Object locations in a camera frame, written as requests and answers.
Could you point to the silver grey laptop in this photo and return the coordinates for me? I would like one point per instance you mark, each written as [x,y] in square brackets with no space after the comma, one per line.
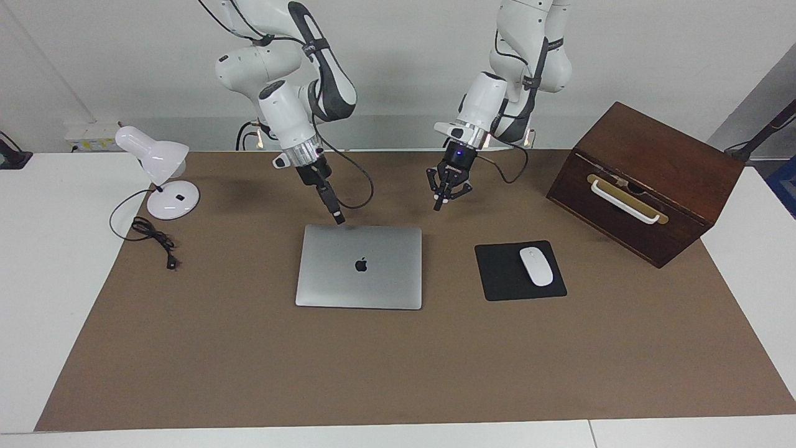
[385,280]

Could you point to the white desk lamp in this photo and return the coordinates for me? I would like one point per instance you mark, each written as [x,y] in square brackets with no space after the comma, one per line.
[174,202]

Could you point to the white power strip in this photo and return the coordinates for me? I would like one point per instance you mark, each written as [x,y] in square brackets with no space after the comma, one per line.
[93,134]

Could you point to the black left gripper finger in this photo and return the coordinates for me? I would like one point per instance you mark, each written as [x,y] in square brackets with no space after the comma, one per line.
[439,202]
[463,186]

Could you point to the white computer mouse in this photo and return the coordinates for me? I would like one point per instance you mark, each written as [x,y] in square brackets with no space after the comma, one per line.
[536,267]

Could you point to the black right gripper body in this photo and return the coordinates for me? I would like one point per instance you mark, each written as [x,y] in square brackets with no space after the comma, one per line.
[313,173]

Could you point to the brown table mat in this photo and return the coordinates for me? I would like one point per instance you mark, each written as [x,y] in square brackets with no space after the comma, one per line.
[398,373]

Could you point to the black stand pole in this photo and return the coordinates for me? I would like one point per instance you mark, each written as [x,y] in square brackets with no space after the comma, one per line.
[771,124]

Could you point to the dark brown wooden box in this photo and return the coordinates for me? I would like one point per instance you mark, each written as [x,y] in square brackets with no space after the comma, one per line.
[659,149]

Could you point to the black mouse pad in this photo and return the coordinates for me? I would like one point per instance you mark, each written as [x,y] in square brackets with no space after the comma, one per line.
[497,274]

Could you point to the black table clamp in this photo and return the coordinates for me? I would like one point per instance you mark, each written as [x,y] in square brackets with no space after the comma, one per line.
[12,158]

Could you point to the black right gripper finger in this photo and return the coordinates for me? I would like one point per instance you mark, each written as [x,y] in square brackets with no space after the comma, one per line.
[329,202]

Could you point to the blue object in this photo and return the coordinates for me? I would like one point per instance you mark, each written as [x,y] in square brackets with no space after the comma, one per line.
[786,186]

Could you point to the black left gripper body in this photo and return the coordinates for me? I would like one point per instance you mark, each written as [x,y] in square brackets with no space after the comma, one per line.
[459,158]

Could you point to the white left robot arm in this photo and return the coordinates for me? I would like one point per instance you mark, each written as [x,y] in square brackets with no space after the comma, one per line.
[485,99]

